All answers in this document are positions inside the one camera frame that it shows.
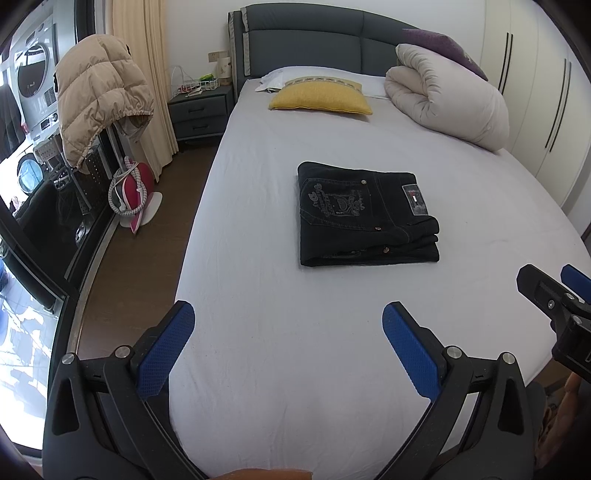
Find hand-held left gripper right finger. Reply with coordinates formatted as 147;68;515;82
382;301;548;480

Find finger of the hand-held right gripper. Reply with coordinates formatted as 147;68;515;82
560;263;591;304
516;264;579;334

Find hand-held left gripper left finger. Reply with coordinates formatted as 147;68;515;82
42;301;208;480

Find black denim pants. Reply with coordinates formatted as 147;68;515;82
295;161;440;267

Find person's right hand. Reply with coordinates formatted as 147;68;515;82
561;369;591;416

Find bed with white sheet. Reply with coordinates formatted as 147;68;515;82
168;65;591;480

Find black framed glass door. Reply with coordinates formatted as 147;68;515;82
0;129;121;462

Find cream rolled quilt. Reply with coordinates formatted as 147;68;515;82
385;44;511;152

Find white washing machine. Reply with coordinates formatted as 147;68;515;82
14;147;52;195

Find grey nightstand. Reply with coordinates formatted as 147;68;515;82
167;84;235;141

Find white wardrobe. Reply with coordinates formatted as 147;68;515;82
480;0;591;222

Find beige down jacket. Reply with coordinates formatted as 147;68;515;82
54;33;155;169

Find yellow pillow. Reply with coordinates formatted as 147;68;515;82
269;85;373;116

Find purple cushion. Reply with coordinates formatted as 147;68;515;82
401;28;489;83

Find patterned beige cushion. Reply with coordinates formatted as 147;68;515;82
284;76;363;89

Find white pillow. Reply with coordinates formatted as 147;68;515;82
255;66;393;100

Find silver dryer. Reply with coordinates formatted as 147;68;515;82
9;18;64;136

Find beige curtain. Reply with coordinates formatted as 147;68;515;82
112;0;180;183

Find grey padded headboard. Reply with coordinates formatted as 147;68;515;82
227;4;426;91

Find white wire basket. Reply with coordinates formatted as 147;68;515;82
168;65;221;96

